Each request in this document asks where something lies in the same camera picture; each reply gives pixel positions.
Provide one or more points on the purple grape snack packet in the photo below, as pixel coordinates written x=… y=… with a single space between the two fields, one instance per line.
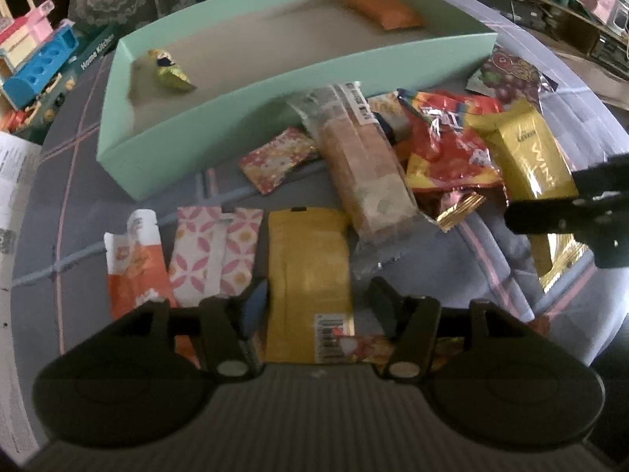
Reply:
x=511 y=76

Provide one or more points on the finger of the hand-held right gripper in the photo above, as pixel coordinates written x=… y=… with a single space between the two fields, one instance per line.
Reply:
x=540 y=216
x=604 y=174

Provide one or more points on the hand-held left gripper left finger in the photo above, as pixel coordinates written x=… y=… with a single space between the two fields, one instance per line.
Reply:
x=256 y=305

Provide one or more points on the orange white snack packet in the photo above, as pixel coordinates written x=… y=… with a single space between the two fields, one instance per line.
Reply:
x=135 y=265

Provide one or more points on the blue cracker packet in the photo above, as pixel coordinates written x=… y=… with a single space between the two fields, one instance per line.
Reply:
x=390 y=118

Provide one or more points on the small gold foil wrapper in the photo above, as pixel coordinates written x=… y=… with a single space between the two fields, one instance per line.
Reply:
x=459 y=211

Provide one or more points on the clear cracker bar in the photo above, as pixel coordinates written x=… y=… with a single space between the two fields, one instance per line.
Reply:
x=363 y=172

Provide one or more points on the green yellow foil candy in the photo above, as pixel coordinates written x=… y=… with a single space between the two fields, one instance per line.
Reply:
x=169 y=73

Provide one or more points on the gold wafer packet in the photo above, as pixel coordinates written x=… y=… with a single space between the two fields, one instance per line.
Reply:
x=530 y=152

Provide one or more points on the red floral snack packet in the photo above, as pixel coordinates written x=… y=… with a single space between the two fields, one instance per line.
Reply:
x=280 y=157

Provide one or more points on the red white patterned snack bag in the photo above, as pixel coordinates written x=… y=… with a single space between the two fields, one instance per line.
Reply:
x=363 y=349

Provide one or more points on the yellow snack pouch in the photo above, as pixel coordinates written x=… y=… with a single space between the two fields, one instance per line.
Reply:
x=307 y=255

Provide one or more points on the wide pink patterned sachet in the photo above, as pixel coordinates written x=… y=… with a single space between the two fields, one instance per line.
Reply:
x=194 y=250

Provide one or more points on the narrow pink patterned sachet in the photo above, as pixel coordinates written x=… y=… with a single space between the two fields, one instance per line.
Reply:
x=241 y=250

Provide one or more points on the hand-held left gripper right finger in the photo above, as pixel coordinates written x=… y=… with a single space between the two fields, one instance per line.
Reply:
x=381 y=305

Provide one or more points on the red candy bag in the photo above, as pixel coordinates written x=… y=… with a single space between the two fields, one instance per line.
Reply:
x=447 y=147

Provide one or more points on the mint green cardboard box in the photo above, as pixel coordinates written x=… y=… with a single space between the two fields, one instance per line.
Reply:
x=255 y=39

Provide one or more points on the printed instruction sheet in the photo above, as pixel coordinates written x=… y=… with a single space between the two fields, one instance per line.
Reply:
x=12 y=182

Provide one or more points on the green toy kitchen box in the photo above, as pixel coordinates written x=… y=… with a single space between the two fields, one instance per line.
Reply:
x=93 y=59

